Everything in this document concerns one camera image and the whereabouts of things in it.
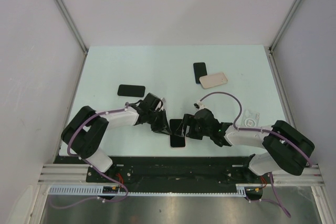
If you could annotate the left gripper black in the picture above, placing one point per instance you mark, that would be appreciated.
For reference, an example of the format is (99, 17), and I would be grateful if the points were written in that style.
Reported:
(163, 127)

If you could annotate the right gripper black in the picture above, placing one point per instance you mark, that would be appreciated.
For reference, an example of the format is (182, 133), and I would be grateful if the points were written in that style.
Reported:
(188, 120)

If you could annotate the teal blue phone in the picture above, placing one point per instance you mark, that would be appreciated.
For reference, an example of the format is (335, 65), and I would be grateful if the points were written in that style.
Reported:
(176, 139)

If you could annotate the black phone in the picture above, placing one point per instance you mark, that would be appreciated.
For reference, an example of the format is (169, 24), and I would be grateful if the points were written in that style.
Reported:
(199, 71)
(126, 90)

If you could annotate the pink phone case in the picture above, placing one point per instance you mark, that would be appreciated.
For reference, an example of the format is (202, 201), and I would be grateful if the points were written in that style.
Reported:
(177, 148)

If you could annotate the clear transparent phone case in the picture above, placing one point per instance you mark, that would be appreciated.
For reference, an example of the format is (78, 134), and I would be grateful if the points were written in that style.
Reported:
(250, 118)

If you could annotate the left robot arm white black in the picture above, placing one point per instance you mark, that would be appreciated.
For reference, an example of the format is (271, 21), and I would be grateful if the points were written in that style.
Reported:
(85, 131)

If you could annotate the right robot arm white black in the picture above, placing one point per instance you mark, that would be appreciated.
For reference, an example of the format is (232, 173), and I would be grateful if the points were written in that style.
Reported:
(285, 148)

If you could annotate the beige phone case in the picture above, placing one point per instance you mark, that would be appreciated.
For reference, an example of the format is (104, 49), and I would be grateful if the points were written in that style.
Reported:
(213, 80)

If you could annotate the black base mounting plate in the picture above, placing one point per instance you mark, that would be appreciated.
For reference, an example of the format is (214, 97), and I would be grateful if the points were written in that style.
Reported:
(184, 173)

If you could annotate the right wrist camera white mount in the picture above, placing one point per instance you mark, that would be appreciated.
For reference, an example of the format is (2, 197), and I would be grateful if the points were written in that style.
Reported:
(199, 106)

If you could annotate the white slotted cable duct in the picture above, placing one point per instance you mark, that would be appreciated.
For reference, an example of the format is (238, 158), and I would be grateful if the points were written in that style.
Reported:
(102, 191)

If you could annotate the aluminium rail profile front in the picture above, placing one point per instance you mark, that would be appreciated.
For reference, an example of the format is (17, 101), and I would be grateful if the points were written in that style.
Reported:
(76, 174)

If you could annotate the left aluminium frame post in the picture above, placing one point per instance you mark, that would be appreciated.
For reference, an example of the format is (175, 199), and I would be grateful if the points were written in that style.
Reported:
(71, 25)

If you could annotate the aluminium frame post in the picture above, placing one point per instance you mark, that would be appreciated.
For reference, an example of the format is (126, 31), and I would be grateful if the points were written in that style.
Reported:
(71, 25)
(286, 22)

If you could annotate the right aluminium frame post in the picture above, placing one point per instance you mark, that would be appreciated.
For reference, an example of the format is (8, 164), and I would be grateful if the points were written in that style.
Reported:
(286, 22)

